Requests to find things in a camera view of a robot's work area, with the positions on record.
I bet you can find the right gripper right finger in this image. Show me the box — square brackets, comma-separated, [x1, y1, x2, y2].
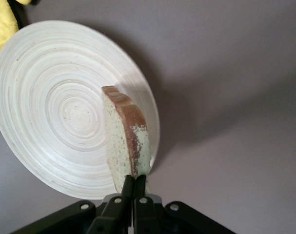
[134, 174, 161, 234]

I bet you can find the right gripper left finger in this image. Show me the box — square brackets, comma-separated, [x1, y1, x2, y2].
[88, 175, 135, 234]

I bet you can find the round light wooden plate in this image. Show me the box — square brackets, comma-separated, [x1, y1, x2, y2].
[0, 19, 161, 201]

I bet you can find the brown bread slice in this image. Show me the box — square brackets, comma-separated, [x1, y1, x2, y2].
[100, 85, 154, 194]

